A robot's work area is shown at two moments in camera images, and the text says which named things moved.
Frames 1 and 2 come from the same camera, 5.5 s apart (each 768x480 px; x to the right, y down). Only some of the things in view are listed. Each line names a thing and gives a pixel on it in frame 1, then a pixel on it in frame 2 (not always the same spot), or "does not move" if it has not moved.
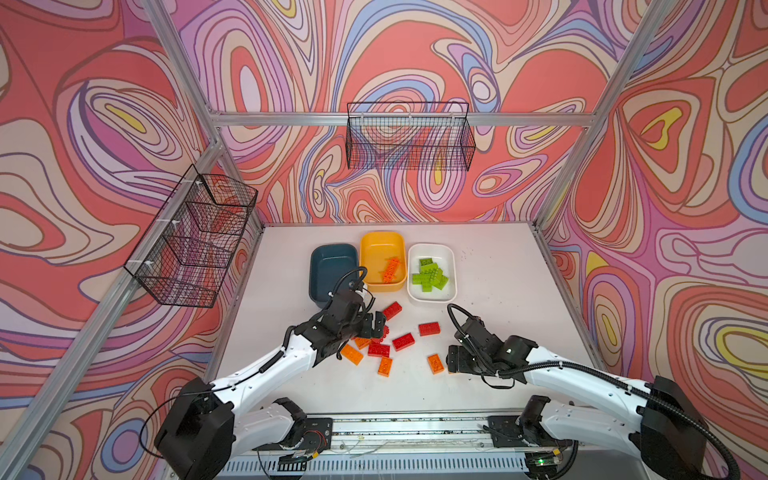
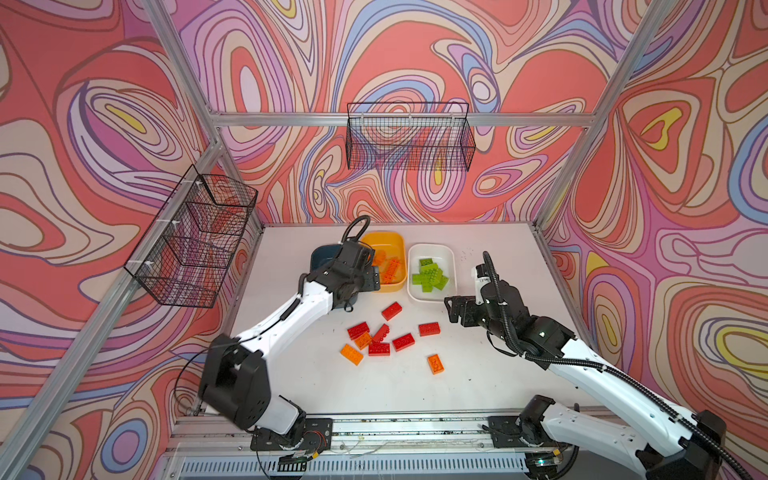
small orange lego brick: (362, 342) does not move
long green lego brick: (420, 279) does not move
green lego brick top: (431, 270) does not move
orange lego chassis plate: (391, 270) does not move
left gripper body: (349, 334) to (367, 282)
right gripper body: (467, 363) to (476, 315)
